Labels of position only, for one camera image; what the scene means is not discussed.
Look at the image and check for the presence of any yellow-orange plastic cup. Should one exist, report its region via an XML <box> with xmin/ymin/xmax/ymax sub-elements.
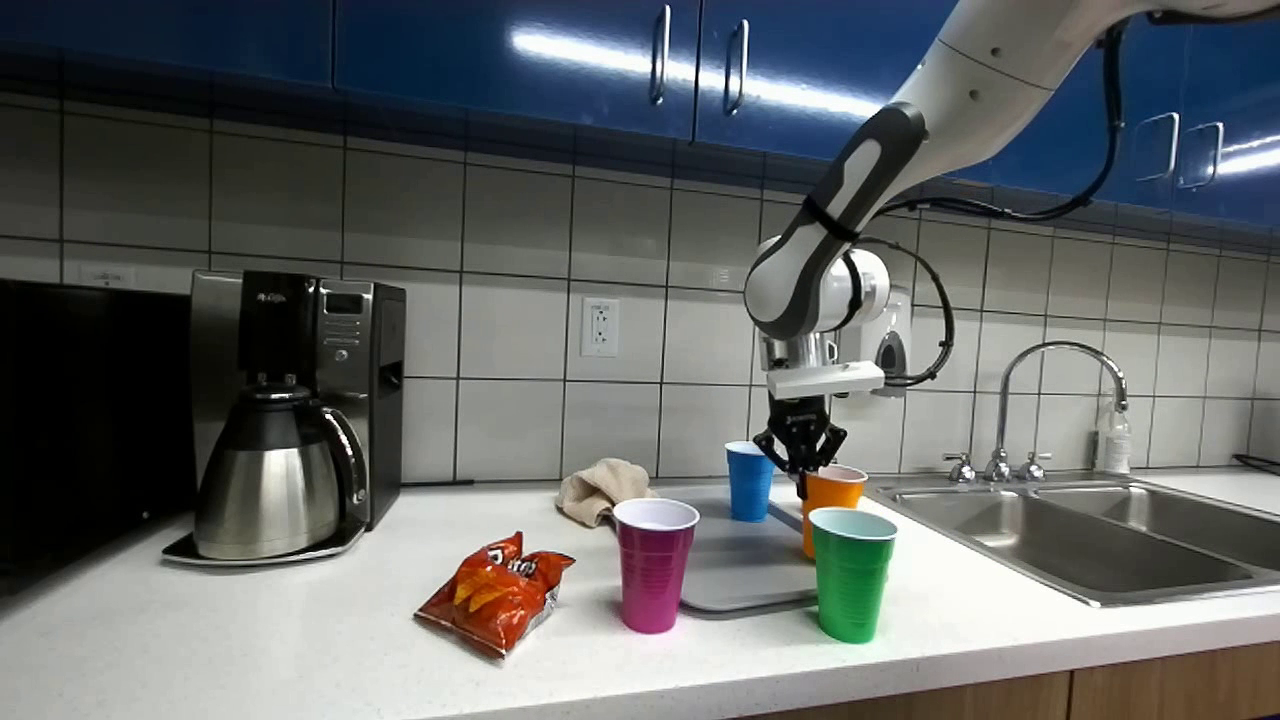
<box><xmin>797</xmin><ymin>462</ymin><xmax>872</xmax><ymax>565</ymax></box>

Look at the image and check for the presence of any blue plastic cup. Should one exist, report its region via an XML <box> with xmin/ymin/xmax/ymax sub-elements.
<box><xmin>720</xmin><ymin>439</ymin><xmax>781</xmax><ymax>526</ymax></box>

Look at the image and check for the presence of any grey plastic tray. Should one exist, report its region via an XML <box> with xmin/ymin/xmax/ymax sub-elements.
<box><xmin>657</xmin><ymin>483</ymin><xmax>823</xmax><ymax>621</ymax></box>

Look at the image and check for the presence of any chrome gooseneck faucet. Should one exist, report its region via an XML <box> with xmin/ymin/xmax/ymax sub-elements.
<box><xmin>939</xmin><ymin>336</ymin><xmax>1135</xmax><ymax>489</ymax></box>

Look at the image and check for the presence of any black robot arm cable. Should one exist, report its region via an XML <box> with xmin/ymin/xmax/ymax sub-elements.
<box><xmin>854</xmin><ymin>4</ymin><xmax>1280</xmax><ymax>390</ymax></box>

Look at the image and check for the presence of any blue glossy wall cabinet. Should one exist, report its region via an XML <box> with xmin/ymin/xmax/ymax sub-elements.
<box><xmin>0</xmin><ymin>0</ymin><xmax>1280</xmax><ymax>240</ymax></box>

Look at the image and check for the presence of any wooden base cabinet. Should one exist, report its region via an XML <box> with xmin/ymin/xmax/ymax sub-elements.
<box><xmin>758</xmin><ymin>635</ymin><xmax>1280</xmax><ymax>720</ymax></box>

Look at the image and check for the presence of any black steel coffee maker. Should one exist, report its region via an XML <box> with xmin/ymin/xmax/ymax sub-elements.
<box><xmin>161</xmin><ymin>267</ymin><xmax>410</xmax><ymax>571</ymax></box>

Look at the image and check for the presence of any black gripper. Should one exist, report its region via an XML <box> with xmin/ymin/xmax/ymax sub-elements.
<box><xmin>751</xmin><ymin>390</ymin><xmax>854</xmax><ymax>503</ymax></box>

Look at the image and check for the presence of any white wall outlet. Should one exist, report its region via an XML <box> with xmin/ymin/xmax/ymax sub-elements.
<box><xmin>577</xmin><ymin>292</ymin><xmax>624</xmax><ymax>358</ymax></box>

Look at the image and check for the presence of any stainless steel coffee carafe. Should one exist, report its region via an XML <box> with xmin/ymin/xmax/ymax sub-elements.
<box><xmin>193</xmin><ymin>389</ymin><xmax>374</xmax><ymax>565</ymax></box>

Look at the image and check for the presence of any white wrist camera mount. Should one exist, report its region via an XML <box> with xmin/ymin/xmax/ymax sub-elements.
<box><xmin>767</xmin><ymin>356</ymin><xmax>890</xmax><ymax>405</ymax></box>

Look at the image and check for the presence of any silver wall cabinet handle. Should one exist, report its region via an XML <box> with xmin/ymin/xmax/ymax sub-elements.
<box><xmin>1188</xmin><ymin>117</ymin><xmax>1230</xmax><ymax>193</ymax></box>
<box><xmin>1141</xmin><ymin>106</ymin><xmax>1188</xmax><ymax>184</ymax></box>
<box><xmin>720</xmin><ymin>10</ymin><xmax>758</xmax><ymax>121</ymax></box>
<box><xmin>645</xmin><ymin>0</ymin><xmax>676</xmax><ymax>112</ymax></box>

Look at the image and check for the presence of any stainless steel double sink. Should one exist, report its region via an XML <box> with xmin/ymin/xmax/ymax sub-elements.
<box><xmin>872</xmin><ymin>473</ymin><xmax>1280</xmax><ymax>611</ymax></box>

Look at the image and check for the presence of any white wall soap dispenser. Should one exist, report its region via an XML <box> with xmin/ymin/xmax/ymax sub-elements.
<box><xmin>870</xmin><ymin>285</ymin><xmax>920</xmax><ymax>399</ymax></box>

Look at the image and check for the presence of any orange chips bag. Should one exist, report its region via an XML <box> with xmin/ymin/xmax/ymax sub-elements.
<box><xmin>411</xmin><ymin>526</ymin><xmax>580</xmax><ymax>662</ymax></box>

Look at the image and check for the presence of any beige crumpled cloth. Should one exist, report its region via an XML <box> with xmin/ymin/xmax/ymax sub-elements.
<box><xmin>552</xmin><ymin>454</ymin><xmax>657</xmax><ymax>530</ymax></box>

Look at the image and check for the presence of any clear soap bottle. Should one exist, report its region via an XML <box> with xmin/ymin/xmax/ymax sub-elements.
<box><xmin>1093</xmin><ymin>396</ymin><xmax>1135</xmax><ymax>479</ymax></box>

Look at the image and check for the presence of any green plastic cup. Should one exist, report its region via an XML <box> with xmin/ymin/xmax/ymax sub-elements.
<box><xmin>805</xmin><ymin>503</ymin><xmax>903</xmax><ymax>648</ymax></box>

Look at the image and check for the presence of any black microwave oven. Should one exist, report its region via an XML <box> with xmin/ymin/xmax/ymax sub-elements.
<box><xmin>0</xmin><ymin>275</ymin><xmax>202</xmax><ymax>590</ymax></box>

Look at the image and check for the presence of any maroon plastic cup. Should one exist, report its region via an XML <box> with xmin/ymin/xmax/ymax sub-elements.
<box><xmin>610</xmin><ymin>496</ymin><xmax>703</xmax><ymax>635</ymax></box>

